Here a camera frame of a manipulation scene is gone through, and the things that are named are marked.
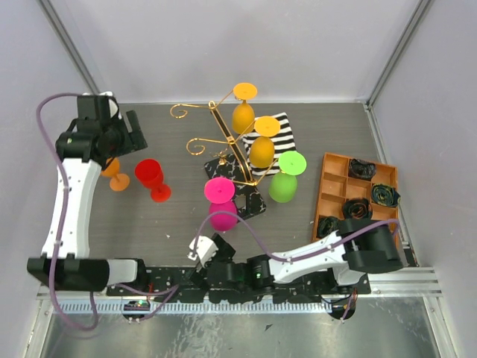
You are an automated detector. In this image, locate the rolled dark sock middle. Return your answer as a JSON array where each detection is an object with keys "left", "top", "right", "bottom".
[{"left": 341, "top": 198, "right": 373, "bottom": 219}]

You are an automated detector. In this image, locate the yellow wine glass cluster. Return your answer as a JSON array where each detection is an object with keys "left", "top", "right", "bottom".
[{"left": 232, "top": 82, "right": 258, "bottom": 134}]

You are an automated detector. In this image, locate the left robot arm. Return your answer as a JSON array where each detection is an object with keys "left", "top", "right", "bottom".
[{"left": 27, "top": 92, "right": 149, "bottom": 295}]

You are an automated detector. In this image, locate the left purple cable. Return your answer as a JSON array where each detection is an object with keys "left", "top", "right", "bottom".
[{"left": 36, "top": 92, "right": 180, "bottom": 331}]

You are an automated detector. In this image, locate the orange plastic wine glass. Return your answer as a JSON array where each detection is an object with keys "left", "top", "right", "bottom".
[{"left": 101, "top": 158, "right": 130, "bottom": 192}]

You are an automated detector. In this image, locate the rolled dark sock top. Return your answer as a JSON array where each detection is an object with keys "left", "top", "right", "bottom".
[{"left": 348, "top": 158, "right": 377, "bottom": 181}]

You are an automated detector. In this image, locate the orange wooden compartment tray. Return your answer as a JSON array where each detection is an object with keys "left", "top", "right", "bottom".
[{"left": 311, "top": 153, "right": 399, "bottom": 242}]

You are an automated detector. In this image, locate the rolled dark sock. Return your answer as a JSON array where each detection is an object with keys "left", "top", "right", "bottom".
[
  {"left": 371, "top": 183, "right": 401, "bottom": 208},
  {"left": 348, "top": 158, "right": 377, "bottom": 181},
  {"left": 341, "top": 198, "right": 373, "bottom": 219},
  {"left": 317, "top": 216, "right": 340, "bottom": 239}
]

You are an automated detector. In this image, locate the green plastic wine glass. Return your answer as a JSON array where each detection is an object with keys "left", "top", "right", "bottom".
[{"left": 268, "top": 151, "right": 307, "bottom": 204}]

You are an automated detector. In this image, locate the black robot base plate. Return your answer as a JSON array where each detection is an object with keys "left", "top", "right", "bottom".
[{"left": 126, "top": 263, "right": 371, "bottom": 304}]

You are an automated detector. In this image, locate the red plastic wine glass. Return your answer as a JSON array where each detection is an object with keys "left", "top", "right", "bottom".
[{"left": 134, "top": 158, "right": 171, "bottom": 202}]

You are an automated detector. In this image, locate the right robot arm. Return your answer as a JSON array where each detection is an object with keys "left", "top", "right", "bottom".
[{"left": 188, "top": 219, "right": 403, "bottom": 295}]

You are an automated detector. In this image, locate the aluminium frame rail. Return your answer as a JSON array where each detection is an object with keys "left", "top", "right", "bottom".
[{"left": 56, "top": 263, "right": 442, "bottom": 321}]

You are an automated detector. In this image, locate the rolled dark sock right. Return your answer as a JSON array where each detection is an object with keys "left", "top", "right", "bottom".
[{"left": 371, "top": 183, "right": 401, "bottom": 208}]

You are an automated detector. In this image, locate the pink plastic wine glass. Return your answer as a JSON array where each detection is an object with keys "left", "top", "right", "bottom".
[{"left": 204, "top": 177, "right": 238, "bottom": 232}]

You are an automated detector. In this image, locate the rolled dark sock bottom left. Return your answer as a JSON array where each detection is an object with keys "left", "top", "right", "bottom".
[{"left": 317, "top": 216, "right": 340, "bottom": 239}]

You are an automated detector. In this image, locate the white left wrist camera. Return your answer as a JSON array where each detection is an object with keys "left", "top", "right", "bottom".
[{"left": 98, "top": 91, "right": 122, "bottom": 119}]

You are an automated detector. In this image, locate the gold wine glass rack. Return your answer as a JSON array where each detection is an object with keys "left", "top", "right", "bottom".
[{"left": 186, "top": 101, "right": 266, "bottom": 220}]

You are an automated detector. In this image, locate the black white striped cloth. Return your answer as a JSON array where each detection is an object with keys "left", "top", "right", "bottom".
[{"left": 241, "top": 112, "right": 297, "bottom": 176}]

